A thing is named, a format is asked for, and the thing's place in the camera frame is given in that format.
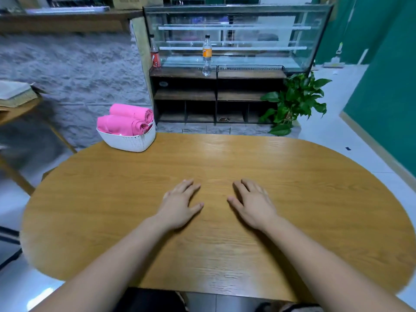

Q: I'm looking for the white flat tray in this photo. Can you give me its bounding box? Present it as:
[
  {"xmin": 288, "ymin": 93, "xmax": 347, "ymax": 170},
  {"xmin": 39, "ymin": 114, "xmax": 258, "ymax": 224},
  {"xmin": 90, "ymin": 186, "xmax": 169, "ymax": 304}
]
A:
[{"xmin": 23, "ymin": 6, "xmax": 111, "ymax": 15}]

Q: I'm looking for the person's right forearm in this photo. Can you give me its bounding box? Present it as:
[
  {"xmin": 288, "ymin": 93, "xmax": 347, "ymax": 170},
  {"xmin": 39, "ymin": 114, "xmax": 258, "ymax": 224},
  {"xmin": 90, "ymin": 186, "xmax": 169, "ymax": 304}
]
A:
[{"xmin": 263, "ymin": 218, "xmax": 416, "ymax": 312}]

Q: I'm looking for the pile of pink cloths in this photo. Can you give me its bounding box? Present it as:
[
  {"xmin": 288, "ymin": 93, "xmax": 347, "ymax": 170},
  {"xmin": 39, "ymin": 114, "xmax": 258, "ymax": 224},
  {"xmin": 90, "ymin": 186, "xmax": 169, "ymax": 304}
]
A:
[{"xmin": 96, "ymin": 114, "xmax": 153, "ymax": 137}]

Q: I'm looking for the wooden bar counter top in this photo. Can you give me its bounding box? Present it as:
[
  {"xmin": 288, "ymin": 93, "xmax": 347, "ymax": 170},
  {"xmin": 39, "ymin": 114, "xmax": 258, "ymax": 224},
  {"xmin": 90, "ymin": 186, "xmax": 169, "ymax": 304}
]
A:
[{"xmin": 0, "ymin": 8, "xmax": 147, "ymax": 35}]

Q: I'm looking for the glass display case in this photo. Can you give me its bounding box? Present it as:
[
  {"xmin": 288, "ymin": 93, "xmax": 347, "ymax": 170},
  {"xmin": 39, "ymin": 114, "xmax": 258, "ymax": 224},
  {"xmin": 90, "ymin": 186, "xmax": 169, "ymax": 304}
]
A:
[{"xmin": 144, "ymin": 4, "xmax": 334, "ymax": 72}]

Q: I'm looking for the person's right hand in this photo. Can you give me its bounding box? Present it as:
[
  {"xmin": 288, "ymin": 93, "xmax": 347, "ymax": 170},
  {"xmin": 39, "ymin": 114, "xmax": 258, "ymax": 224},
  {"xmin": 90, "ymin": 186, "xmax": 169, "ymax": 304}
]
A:
[{"xmin": 227, "ymin": 178, "xmax": 282, "ymax": 233}]

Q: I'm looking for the cardboard box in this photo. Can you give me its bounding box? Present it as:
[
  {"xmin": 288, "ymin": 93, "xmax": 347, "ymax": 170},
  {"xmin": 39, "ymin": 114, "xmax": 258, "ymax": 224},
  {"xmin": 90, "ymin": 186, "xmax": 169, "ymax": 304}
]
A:
[{"xmin": 107, "ymin": 0, "xmax": 163, "ymax": 10}]

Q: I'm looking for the red label cola bottle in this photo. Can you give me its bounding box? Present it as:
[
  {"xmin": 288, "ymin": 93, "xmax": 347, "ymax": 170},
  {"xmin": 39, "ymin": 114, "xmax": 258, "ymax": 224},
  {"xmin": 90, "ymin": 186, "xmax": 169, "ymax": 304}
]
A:
[{"xmin": 149, "ymin": 42, "xmax": 163, "ymax": 70}]

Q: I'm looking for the person's left hand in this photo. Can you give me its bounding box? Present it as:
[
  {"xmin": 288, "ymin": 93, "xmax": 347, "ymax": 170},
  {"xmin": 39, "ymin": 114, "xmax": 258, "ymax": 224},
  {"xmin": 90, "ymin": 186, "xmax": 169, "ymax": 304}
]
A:
[{"xmin": 155, "ymin": 179, "xmax": 205, "ymax": 233}]

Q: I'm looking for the pink towel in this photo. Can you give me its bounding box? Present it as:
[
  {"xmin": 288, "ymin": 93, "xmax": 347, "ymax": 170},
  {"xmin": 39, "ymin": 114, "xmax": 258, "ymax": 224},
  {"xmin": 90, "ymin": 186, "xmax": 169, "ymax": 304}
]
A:
[{"xmin": 108, "ymin": 103, "xmax": 156, "ymax": 125}]

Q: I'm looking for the small round wooden side table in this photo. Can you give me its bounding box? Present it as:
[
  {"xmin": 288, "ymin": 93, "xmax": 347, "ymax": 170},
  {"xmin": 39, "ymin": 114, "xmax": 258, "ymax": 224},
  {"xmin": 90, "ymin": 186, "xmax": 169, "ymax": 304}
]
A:
[{"xmin": 0, "ymin": 94, "xmax": 79, "ymax": 195}]

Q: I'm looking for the white mop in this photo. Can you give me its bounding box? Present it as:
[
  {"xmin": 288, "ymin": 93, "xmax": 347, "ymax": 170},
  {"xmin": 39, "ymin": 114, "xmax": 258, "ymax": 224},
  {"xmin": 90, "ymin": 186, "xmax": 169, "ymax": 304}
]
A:
[{"xmin": 322, "ymin": 42, "xmax": 347, "ymax": 69}]

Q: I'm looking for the white woven plastic basket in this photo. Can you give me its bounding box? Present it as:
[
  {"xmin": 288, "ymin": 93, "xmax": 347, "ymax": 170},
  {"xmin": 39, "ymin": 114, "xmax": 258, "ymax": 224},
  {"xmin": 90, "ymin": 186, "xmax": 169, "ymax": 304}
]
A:
[{"xmin": 96, "ymin": 121, "xmax": 157, "ymax": 153}]

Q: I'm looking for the clear bottle with orange label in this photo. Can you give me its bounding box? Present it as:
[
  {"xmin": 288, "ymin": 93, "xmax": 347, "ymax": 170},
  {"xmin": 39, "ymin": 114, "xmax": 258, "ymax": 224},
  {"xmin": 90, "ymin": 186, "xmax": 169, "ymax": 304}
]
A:
[{"xmin": 201, "ymin": 34, "xmax": 214, "ymax": 77}]

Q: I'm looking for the person's left forearm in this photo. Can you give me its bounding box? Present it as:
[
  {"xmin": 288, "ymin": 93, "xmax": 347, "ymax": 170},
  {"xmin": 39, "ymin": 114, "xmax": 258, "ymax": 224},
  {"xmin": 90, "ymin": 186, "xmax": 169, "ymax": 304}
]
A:
[{"xmin": 29, "ymin": 216, "xmax": 176, "ymax": 312}]

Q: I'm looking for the green potted plant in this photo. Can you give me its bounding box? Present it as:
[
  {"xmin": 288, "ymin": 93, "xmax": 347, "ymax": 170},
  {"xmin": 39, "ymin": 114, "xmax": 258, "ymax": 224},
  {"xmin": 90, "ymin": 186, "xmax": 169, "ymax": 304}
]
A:
[{"xmin": 259, "ymin": 71, "xmax": 333, "ymax": 137}]

